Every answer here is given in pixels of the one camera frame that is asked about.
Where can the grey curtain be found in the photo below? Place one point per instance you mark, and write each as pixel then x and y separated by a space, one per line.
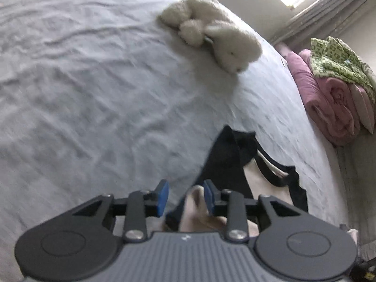
pixel 323 11

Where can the green patterned blanket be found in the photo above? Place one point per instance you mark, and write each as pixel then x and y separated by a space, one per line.
pixel 332 58

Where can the pink grey pillow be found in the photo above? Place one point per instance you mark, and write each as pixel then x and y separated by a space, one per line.
pixel 362 105

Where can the white plush dog toy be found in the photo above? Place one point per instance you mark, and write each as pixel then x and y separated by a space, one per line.
pixel 232 44

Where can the grey sheeted bed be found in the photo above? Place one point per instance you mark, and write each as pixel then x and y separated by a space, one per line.
pixel 73 94

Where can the pink folded quilt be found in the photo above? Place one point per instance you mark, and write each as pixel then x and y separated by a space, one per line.
pixel 332 102

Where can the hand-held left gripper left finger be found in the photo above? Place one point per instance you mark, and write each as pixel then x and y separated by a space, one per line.
pixel 163 195

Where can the beige black-sleeved bear shirt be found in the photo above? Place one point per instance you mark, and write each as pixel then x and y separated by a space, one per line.
pixel 226 158

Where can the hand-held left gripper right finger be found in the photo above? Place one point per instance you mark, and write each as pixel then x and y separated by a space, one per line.
pixel 209 195

